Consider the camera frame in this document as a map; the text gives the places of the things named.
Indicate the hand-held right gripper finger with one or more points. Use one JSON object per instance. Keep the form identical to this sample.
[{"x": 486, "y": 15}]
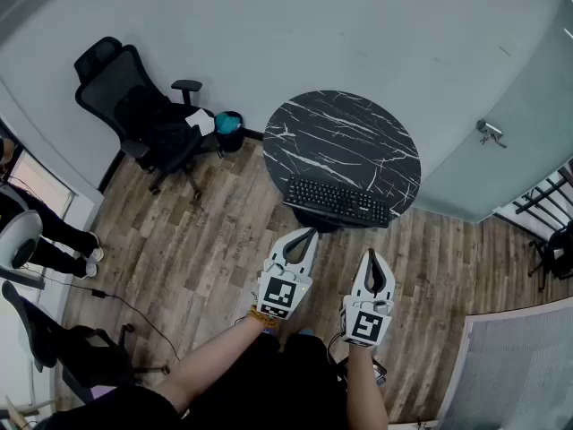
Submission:
[
  {"x": 387, "y": 285},
  {"x": 361, "y": 280}
]

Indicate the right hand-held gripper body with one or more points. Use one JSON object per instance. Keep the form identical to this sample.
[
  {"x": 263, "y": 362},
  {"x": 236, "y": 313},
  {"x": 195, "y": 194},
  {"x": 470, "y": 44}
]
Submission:
[{"x": 367, "y": 325}]

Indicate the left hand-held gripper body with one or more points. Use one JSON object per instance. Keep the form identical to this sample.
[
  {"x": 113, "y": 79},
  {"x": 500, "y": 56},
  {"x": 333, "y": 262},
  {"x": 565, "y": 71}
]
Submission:
[{"x": 279, "y": 291}]

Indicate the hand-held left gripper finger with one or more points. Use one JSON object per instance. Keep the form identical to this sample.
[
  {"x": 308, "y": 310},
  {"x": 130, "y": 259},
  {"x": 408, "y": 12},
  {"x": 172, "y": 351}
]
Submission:
[
  {"x": 282, "y": 249},
  {"x": 311, "y": 258}
]

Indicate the black keyboard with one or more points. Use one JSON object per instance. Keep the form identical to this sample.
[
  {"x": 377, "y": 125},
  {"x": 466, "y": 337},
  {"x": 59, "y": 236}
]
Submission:
[{"x": 336, "y": 200}]

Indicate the person's left forearm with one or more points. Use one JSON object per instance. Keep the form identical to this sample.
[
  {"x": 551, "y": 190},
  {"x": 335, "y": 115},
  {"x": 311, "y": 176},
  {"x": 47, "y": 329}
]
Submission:
[{"x": 210, "y": 365}]

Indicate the person's right forearm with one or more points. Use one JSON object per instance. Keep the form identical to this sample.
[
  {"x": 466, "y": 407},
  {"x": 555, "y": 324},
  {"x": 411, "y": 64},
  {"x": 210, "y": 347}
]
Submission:
[{"x": 362, "y": 388}]

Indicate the person's blue shoe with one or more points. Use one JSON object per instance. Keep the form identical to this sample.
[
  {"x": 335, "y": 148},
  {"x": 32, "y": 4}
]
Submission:
[{"x": 306, "y": 331}]

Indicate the black floor device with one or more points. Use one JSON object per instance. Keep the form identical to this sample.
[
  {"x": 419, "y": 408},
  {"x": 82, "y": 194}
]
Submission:
[{"x": 378, "y": 372}]

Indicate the person's black clothing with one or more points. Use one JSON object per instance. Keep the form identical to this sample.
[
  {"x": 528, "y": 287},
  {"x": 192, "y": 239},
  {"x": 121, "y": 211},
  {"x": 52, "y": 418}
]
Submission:
[{"x": 268, "y": 397}]

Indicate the black waste bin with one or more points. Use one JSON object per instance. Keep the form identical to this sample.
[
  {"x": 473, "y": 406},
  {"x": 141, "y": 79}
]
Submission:
[{"x": 230, "y": 141}]

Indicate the round black marble table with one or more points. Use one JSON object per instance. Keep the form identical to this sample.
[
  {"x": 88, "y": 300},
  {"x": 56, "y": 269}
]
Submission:
[{"x": 340, "y": 137}]

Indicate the teal bin bag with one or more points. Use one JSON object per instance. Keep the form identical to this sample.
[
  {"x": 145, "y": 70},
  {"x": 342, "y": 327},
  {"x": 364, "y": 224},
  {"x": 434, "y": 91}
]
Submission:
[{"x": 227, "y": 122}]

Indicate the white paper sheet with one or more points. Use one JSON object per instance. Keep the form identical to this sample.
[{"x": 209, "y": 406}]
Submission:
[{"x": 201, "y": 121}]

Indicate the grey textured panel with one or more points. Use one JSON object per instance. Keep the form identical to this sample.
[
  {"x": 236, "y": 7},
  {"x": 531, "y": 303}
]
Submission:
[{"x": 515, "y": 374}]

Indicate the black metal railing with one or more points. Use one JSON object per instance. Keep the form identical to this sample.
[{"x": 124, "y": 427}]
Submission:
[{"x": 537, "y": 195}]

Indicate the black chair with white label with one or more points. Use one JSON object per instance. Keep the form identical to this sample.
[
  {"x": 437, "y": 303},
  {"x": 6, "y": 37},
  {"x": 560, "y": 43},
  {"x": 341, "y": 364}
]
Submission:
[{"x": 559, "y": 249}]

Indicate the frosted glass door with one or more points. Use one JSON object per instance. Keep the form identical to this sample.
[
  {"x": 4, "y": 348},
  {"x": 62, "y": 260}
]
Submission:
[{"x": 515, "y": 150}]

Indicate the black low-back office chair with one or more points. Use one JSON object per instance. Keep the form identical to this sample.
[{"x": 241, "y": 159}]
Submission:
[{"x": 85, "y": 352}]

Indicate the purple cloth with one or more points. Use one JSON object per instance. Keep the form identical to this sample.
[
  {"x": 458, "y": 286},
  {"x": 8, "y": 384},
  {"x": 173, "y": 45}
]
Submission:
[{"x": 103, "y": 393}]

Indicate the black mesh office chair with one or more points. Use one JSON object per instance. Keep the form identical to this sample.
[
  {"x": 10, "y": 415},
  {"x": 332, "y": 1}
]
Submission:
[{"x": 116, "y": 79}]

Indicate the white round device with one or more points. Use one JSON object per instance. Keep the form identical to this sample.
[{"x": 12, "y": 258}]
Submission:
[{"x": 20, "y": 235}]

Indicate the window with dark frame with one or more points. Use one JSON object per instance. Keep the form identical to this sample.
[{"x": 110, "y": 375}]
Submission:
[{"x": 45, "y": 186}]

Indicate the light wooden frame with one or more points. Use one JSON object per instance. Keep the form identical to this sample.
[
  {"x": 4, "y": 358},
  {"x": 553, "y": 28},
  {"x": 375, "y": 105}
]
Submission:
[{"x": 18, "y": 415}]

